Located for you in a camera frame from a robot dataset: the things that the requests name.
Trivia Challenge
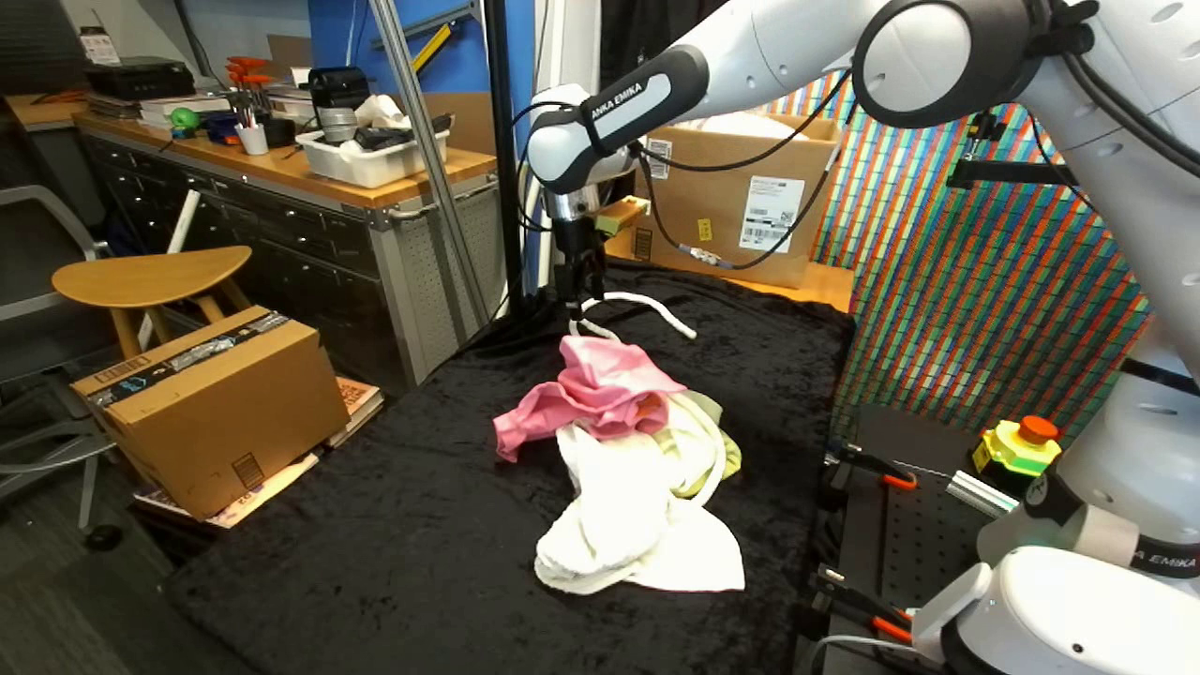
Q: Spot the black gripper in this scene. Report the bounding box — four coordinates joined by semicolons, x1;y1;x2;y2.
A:
551;217;611;329

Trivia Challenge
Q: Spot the thick white rope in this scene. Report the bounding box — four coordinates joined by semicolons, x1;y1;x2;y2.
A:
566;287;701;348

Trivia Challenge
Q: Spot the pink cloth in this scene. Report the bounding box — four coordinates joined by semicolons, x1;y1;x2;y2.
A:
486;334;690;463

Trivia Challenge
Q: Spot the pale cream microfibre cloth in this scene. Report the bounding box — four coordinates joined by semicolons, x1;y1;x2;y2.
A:
641;386;744;502

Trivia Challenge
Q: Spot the white terry towel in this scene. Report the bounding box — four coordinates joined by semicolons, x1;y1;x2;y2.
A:
533;414;750;594

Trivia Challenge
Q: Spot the large cardboard box with label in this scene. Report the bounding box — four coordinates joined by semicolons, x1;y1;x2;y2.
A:
629;107;848;293

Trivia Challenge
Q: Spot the silver metal pole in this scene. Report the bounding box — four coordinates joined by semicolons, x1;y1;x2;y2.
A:
368;0;494;339

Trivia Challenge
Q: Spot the bright yellow microfibre cloth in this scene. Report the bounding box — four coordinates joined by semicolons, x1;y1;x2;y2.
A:
708;414;745;482

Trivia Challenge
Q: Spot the black vertical pole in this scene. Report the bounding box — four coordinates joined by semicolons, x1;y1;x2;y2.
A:
483;0;526;302

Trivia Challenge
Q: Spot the white plastic bin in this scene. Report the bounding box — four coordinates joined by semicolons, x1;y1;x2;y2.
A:
296;123;454;191

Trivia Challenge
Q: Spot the flat wooden board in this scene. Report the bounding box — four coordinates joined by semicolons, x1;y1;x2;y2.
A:
126;369;385;537

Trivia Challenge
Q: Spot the wooden top workbench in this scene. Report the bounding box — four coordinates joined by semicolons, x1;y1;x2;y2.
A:
3;91;503;386

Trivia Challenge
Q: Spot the black velvet tablecloth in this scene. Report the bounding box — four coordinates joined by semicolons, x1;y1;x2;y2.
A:
165;256;865;675

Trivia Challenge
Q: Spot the cardboard box with black tape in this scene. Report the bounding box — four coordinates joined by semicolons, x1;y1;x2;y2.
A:
66;302;353;522

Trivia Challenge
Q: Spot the black optical breadboard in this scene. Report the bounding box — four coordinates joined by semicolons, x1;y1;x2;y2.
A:
798;404;1043;675

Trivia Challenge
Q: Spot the wooden stool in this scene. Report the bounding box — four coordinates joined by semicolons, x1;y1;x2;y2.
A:
49;241;254;358

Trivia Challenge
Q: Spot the yellow emergency stop button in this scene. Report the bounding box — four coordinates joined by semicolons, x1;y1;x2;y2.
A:
970;411;1064;478

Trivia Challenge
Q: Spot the white framed office chair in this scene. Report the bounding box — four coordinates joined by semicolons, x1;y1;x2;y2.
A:
0;179;123;539

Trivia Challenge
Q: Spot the orange handled clamp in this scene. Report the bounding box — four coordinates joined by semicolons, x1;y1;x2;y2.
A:
810;567;923;648
834;443;930;499

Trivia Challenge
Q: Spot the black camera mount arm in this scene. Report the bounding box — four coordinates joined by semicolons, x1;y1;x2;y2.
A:
945;107;1090;193

